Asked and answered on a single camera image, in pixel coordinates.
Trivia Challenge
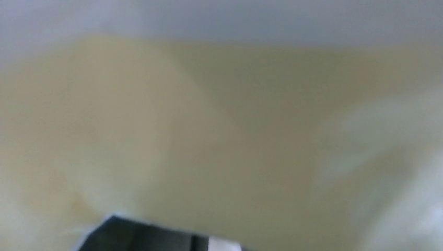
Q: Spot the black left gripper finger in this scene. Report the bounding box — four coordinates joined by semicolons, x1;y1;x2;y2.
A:
76;215;209;251

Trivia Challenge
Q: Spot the translucent yellow-trimmed plastic bag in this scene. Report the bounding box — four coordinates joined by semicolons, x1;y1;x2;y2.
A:
1;36;442;250

